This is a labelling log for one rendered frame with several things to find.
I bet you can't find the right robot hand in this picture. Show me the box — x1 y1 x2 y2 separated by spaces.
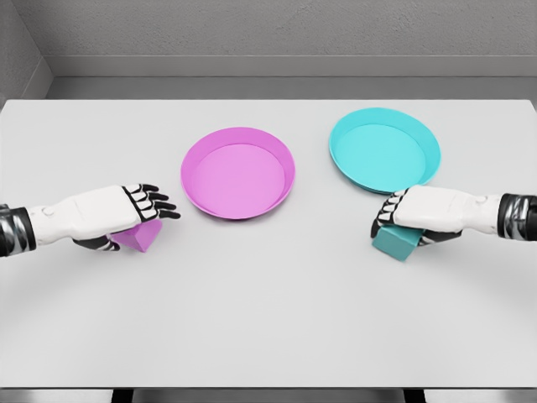
369 185 466 247

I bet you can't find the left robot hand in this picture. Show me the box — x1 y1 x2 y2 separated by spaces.
69 182 182 253

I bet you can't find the teal block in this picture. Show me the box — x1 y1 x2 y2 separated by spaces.
372 225 423 264

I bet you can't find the pink block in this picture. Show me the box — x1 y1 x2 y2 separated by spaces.
107 219 163 254

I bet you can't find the cyan plate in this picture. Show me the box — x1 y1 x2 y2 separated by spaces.
328 107 442 196

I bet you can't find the pink plate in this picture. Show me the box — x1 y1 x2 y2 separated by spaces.
180 127 296 221

